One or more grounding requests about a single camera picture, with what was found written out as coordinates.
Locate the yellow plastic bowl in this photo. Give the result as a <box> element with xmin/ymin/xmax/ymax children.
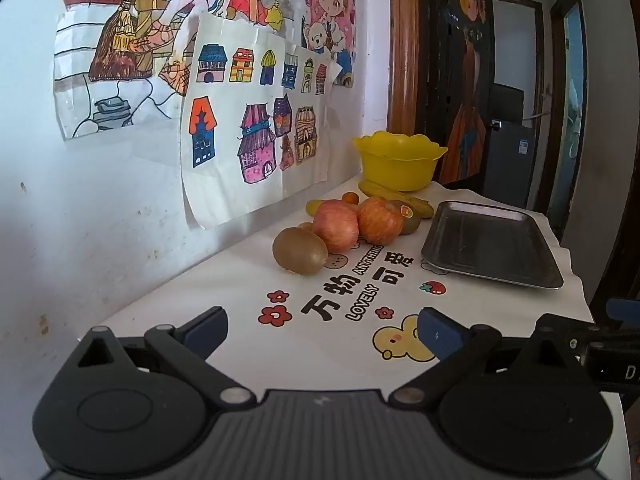
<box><xmin>352</xmin><ymin>130</ymin><xmax>449</xmax><ymax>192</ymax></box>

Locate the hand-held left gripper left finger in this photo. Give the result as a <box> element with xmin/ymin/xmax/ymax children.
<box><xmin>75</xmin><ymin>306</ymin><xmax>258</xmax><ymax>411</ymax></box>

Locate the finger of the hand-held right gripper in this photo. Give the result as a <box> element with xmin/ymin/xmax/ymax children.
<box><xmin>605</xmin><ymin>297</ymin><xmax>640</xmax><ymax>325</ymax></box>
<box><xmin>534</xmin><ymin>312</ymin><xmax>640</xmax><ymax>350</ymax></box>

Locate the brown doorway frame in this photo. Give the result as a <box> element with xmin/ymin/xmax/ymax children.
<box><xmin>492</xmin><ymin>0</ymin><xmax>547</xmax><ymax>126</ymax></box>
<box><xmin>542</xmin><ymin>0</ymin><xmax>596</xmax><ymax>241</ymax></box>

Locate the metal tray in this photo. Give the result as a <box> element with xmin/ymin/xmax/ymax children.
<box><xmin>421</xmin><ymin>200</ymin><xmax>565</xmax><ymax>291</ymax></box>

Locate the brown kiwi with sticker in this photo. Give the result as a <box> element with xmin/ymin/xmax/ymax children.
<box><xmin>389</xmin><ymin>200</ymin><xmax>422</xmax><ymax>236</ymax></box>

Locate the red apple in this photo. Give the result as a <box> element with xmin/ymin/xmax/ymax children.
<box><xmin>357</xmin><ymin>196</ymin><xmax>405</xmax><ymax>246</ymax></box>
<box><xmin>312</xmin><ymin>199</ymin><xmax>361</xmax><ymax>255</ymax></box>

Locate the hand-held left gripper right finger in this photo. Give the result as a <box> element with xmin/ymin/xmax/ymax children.
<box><xmin>389</xmin><ymin>307</ymin><xmax>576</xmax><ymax>411</ymax></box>

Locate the large child drawing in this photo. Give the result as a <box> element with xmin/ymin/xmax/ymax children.
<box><xmin>52</xmin><ymin>0</ymin><xmax>311</xmax><ymax>141</ymax></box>

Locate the grey refrigerator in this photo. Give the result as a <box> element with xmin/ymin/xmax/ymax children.
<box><xmin>482</xmin><ymin>120</ymin><xmax>538</xmax><ymax>211</ymax></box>

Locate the portrait painting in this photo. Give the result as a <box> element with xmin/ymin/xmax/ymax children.
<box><xmin>440</xmin><ymin>0</ymin><xmax>493</xmax><ymax>185</ymax></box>

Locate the wooden door frame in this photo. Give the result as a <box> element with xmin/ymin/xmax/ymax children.
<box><xmin>387</xmin><ymin>0</ymin><xmax>426</xmax><ymax>136</ymax></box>

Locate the coloured houses drawing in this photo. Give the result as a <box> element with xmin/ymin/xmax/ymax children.
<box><xmin>180</xmin><ymin>12</ymin><xmax>343</xmax><ymax>231</ymax></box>

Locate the dark wooden door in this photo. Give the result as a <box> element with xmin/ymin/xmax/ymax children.
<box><xmin>417</xmin><ymin>0</ymin><xmax>496</xmax><ymax>186</ymax></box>

